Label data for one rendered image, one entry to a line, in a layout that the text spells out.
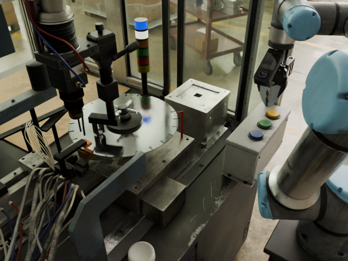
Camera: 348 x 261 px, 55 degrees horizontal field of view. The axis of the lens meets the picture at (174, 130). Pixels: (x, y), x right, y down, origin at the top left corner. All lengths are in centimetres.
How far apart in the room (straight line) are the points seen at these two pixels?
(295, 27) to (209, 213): 56
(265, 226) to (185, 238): 107
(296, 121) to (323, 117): 235
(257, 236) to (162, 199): 106
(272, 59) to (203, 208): 47
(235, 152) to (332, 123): 61
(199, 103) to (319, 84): 74
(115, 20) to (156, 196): 85
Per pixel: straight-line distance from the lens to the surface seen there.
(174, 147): 107
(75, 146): 91
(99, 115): 95
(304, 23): 83
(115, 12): 153
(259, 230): 197
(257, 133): 107
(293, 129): 274
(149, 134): 96
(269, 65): 97
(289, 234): 102
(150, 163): 102
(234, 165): 109
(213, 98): 123
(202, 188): 109
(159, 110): 107
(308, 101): 53
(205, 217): 101
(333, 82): 48
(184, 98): 123
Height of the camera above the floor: 154
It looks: 37 degrees down
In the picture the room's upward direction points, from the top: straight up
